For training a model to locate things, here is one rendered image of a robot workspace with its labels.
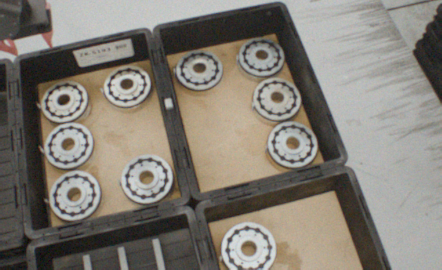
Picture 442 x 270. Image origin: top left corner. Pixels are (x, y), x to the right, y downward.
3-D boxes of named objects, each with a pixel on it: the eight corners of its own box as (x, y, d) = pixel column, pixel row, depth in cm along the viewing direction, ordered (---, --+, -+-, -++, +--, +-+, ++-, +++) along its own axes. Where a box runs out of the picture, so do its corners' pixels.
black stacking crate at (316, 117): (157, 57, 110) (151, 27, 100) (277, 32, 114) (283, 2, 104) (195, 219, 93) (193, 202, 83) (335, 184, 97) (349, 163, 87)
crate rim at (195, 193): (152, 32, 102) (150, 25, 100) (282, 6, 106) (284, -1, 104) (193, 206, 85) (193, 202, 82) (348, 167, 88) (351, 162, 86)
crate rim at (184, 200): (16, 61, 98) (12, 55, 96) (151, 32, 102) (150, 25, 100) (30, 244, 81) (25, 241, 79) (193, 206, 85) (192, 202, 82)
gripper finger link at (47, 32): (65, 57, 81) (49, 23, 73) (25, 67, 80) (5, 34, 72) (61, 27, 84) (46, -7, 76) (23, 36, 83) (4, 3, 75)
